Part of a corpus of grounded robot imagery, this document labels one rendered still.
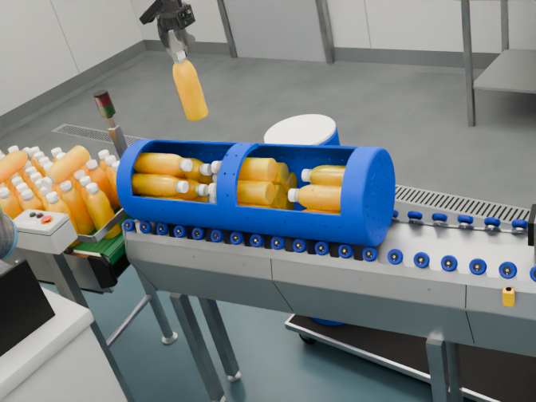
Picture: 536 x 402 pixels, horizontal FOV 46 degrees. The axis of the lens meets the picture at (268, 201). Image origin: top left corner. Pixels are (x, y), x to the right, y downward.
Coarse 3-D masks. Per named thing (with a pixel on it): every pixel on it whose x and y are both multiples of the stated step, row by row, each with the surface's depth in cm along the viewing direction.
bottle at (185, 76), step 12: (180, 60) 190; (180, 72) 190; (192, 72) 191; (180, 84) 192; (192, 84) 192; (180, 96) 195; (192, 96) 194; (192, 108) 196; (204, 108) 198; (192, 120) 199
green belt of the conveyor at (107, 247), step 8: (120, 208) 250; (128, 216) 244; (120, 224) 240; (96, 232) 239; (120, 232) 235; (104, 240) 233; (112, 240) 231; (120, 240) 231; (72, 248) 233; (80, 248) 232; (88, 248) 231; (96, 248) 229; (104, 248) 228; (112, 248) 228; (120, 248) 230; (112, 256) 226; (120, 256) 231; (112, 264) 227
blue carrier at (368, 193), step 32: (128, 160) 211; (224, 160) 193; (288, 160) 207; (320, 160) 201; (352, 160) 175; (384, 160) 183; (128, 192) 210; (224, 192) 191; (352, 192) 171; (384, 192) 185; (192, 224) 207; (224, 224) 198; (256, 224) 191; (288, 224) 185; (320, 224) 179; (352, 224) 173; (384, 224) 187
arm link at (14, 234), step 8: (0, 208) 180; (0, 216) 179; (8, 216) 186; (0, 224) 178; (8, 224) 183; (0, 232) 177; (8, 232) 181; (16, 232) 185; (0, 240) 176; (8, 240) 180; (16, 240) 185; (0, 248) 177; (8, 248) 181; (0, 256) 179; (8, 256) 185
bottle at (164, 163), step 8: (144, 152) 217; (152, 152) 216; (136, 160) 215; (144, 160) 214; (152, 160) 212; (160, 160) 210; (168, 160) 209; (176, 160) 209; (136, 168) 216; (144, 168) 214; (152, 168) 212; (160, 168) 211; (168, 168) 209; (176, 168) 209
